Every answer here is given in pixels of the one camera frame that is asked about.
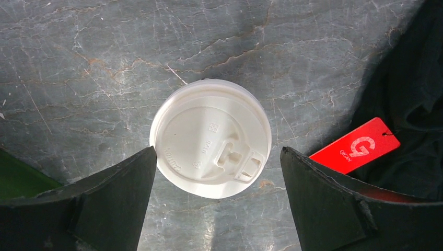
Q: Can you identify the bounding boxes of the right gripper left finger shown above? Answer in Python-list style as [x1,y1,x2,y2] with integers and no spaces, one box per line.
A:
[1,147,157,250]

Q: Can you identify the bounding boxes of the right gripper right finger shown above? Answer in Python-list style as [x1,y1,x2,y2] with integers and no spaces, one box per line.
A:
[280,147,442,250]

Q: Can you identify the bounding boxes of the green box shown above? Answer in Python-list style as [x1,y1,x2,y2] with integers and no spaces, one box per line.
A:
[1,150,63,200]

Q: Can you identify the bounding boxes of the white cup lid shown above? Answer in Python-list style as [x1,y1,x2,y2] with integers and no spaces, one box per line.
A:
[149,78,272,199]

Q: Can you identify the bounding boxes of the red tag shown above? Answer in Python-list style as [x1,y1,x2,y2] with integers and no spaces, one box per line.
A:
[310,117,401,174]

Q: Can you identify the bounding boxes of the black cloth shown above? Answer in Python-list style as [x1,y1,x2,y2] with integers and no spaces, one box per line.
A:
[350,1,442,201]

